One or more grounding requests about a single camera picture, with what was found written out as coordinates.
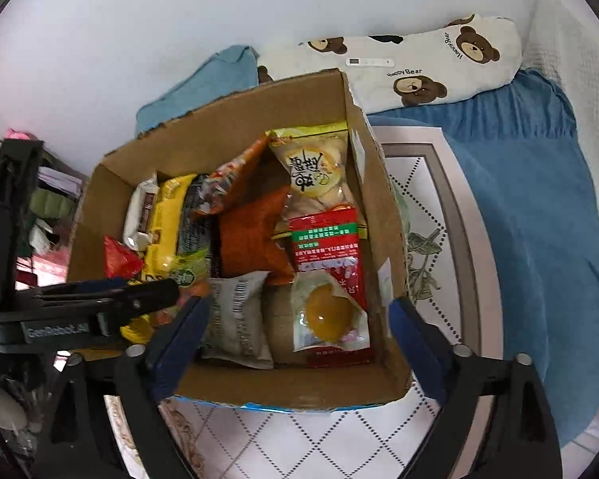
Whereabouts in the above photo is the egg yolk packet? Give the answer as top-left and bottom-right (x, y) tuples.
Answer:
(290, 270), (370, 354)

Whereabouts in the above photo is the cluttered rack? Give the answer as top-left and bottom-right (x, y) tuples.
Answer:
(17, 160), (89, 290)

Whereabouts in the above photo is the person's left hand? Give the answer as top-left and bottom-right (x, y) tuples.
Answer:
(0, 376), (29, 432)

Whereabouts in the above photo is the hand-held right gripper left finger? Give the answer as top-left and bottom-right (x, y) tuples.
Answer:
(45, 294), (213, 479)

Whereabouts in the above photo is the yellow biscuit packet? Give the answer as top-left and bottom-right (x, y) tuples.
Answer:
(266, 122), (367, 233)

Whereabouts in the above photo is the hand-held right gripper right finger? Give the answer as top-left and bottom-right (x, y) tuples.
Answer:
(387, 295), (565, 479)

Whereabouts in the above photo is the small red snack packet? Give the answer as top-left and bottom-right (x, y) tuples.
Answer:
(103, 236), (145, 280)

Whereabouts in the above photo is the red-orange snack packet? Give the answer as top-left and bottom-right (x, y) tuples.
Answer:
(217, 186), (296, 286)

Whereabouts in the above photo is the yellow snack packet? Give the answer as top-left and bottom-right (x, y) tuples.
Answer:
(142, 174), (214, 283)

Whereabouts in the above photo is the red packet green label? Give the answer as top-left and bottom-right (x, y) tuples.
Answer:
(286, 206), (376, 366)

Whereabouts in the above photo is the green fruit candy packet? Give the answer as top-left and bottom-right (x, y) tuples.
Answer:
(120, 248), (213, 344)

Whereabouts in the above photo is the blue blanket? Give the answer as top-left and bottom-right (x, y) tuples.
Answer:
(367, 67), (599, 455)

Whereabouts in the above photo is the white brown snack packet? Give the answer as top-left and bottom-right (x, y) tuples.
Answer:
(122, 172), (161, 251)

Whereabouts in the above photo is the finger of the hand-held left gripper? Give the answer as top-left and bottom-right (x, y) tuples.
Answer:
(35, 278), (181, 336)
(36, 278), (131, 304)

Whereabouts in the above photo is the orange patterned snack packet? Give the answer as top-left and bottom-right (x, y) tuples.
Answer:
(192, 135), (271, 223)

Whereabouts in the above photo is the blue towel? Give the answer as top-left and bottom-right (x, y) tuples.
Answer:
(135, 45), (260, 138)

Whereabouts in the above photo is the bear print pillow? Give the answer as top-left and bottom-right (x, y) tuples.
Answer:
(257, 16), (524, 113)

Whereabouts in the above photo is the printed cardboard box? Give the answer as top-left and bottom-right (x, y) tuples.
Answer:
(66, 67), (415, 415)

